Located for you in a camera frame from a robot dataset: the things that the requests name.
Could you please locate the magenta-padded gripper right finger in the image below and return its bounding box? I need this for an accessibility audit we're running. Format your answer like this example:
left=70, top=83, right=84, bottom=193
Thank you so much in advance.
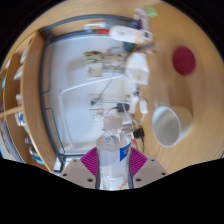
left=127, top=147, right=168, bottom=190

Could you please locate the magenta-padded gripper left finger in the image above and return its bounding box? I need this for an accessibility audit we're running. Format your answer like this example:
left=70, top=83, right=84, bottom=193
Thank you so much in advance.
left=59, top=147, right=100, bottom=190

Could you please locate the clear plastic water bottle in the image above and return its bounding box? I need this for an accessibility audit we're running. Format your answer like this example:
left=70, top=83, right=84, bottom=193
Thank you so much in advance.
left=95, top=115, right=133, bottom=192

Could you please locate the small black charger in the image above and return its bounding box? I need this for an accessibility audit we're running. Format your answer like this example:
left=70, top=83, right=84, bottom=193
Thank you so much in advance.
left=133, top=127, right=146, bottom=139

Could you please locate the cream plastic cup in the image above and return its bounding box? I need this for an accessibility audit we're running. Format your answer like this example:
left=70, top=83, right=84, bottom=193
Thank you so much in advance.
left=151, top=104, right=194, bottom=149

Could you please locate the small white oval case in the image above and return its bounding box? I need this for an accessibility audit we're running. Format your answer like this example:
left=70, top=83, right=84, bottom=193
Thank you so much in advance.
left=138, top=98, right=149, bottom=115

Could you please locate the black plug adapter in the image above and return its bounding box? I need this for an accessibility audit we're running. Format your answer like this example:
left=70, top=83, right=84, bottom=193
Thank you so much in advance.
left=116, top=102, right=130, bottom=113

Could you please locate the wooden shelf unit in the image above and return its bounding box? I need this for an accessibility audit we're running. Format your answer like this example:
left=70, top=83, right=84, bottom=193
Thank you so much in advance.
left=0, top=31, right=58, bottom=173

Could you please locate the white tissue pack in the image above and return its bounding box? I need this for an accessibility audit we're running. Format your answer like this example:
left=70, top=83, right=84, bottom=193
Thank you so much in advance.
left=124, top=52, right=150, bottom=86

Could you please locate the flat round red coaster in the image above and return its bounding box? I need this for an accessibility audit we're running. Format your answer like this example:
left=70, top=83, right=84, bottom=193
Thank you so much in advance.
left=171, top=46, right=197, bottom=76

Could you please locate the wooden figurine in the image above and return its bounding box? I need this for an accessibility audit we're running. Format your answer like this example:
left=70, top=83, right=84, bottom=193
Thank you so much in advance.
left=83, top=49, right=129, bottom=68

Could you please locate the white pump lotion bottle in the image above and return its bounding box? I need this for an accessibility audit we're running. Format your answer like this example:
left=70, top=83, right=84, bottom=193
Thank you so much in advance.
left=96, top=25, right=154, bottom=44

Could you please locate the small green pack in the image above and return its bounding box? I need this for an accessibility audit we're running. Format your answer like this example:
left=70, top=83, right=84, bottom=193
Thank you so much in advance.
left=144, top=5, right=159, bottom=18

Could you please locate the grey metal frame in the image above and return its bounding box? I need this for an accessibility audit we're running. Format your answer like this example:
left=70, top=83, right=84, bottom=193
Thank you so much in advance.
left=38, top=14, right=141, bottom=163

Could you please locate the white square wall box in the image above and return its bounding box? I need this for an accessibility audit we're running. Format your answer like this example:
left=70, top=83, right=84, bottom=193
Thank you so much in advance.
left=87, top=63, right=104, bottom=78

